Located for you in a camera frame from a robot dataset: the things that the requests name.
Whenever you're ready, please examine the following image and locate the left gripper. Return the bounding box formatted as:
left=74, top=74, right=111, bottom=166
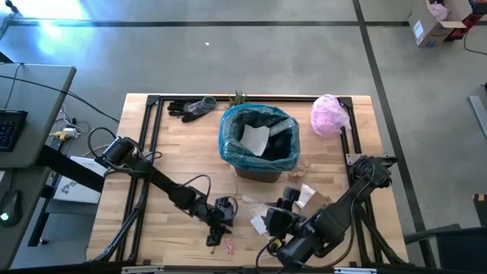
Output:
left=207, top=196, right=239, bottom=247

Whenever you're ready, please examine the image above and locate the small white paper scrap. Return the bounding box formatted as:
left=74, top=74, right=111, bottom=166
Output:
left=250, top=214, right=269, bottom=236

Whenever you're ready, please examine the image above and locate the brown cardboard piece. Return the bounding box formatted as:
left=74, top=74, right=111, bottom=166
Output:
left=300, top=190, right=332, bottom=218

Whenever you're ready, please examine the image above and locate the teal plastic trash bag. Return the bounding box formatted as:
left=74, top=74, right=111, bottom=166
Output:
left=218, top=104, right=301, bottom=173

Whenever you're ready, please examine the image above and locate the white paper with clear bag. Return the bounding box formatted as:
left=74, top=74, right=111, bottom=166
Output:
left=239, top=124, right=272, bottom=158

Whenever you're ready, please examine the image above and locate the small pink plastic bag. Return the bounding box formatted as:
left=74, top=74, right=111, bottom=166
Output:
left=428, top=2, right=450, bottom=22

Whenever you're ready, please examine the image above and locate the white paper piece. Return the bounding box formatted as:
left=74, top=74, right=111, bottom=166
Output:
left=294, top=183, right=317, bottom=209

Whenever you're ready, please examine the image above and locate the black work glove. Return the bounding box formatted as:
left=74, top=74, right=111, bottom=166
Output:
left=167, top=96, right=218, bottom=123

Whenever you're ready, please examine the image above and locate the succulent plant in pot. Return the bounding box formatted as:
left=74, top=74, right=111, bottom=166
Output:
left=228, top=90, right=248, bottom=110

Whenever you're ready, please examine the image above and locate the white printed box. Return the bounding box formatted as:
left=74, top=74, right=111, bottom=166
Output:
left=53, top=155, right=110, bottom=205

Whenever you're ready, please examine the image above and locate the dark office chair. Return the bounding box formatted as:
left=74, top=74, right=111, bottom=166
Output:
left=403, top=223, right=487, bottom=274

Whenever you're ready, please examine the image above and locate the black computer mouse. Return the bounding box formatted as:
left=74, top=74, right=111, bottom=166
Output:
left=0, top=189, right=23, bottom=228

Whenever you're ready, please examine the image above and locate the grey desk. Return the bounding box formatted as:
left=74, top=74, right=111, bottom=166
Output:
left=0, top=62, right=78, bottom=270

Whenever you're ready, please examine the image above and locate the silver aluminium bar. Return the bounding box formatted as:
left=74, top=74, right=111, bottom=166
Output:
left=468, top=94, right=487, bottom=139

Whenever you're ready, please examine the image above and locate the black keyboard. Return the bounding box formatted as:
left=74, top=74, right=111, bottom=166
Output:
left=0, top=109, right=29, bottom=153

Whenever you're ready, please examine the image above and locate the cardboard box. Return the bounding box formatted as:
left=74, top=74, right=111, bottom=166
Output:
left=408, top=0, right=467, bottom=49

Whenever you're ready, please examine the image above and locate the red plastic crate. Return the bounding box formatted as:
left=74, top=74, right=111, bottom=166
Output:
left=444, top=0, right=487, bottom=42

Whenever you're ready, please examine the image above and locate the black desk cable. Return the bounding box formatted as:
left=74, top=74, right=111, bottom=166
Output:
left=0, top=74, right=121, bottom=124

